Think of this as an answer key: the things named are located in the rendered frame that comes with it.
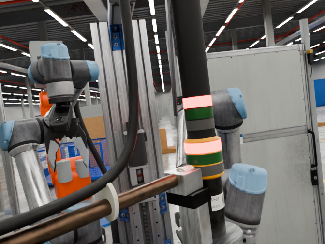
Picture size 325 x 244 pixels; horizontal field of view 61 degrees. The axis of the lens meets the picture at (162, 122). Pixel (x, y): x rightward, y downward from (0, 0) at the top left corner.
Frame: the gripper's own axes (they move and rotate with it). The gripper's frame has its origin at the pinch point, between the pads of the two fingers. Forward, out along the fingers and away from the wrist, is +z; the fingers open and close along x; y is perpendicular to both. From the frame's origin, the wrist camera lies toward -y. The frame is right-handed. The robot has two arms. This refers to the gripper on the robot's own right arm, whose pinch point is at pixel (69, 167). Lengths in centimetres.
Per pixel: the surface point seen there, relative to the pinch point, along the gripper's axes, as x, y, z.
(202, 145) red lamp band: -25, -53, -9
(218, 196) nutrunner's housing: -26, -52, -3
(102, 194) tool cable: -14, -58, -7
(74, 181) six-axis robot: 62, 332, 77
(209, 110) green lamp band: -26, -52, -13
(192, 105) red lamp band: -24, -52, -13
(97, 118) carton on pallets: 49, 763, -4
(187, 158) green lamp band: -23, -51, -7
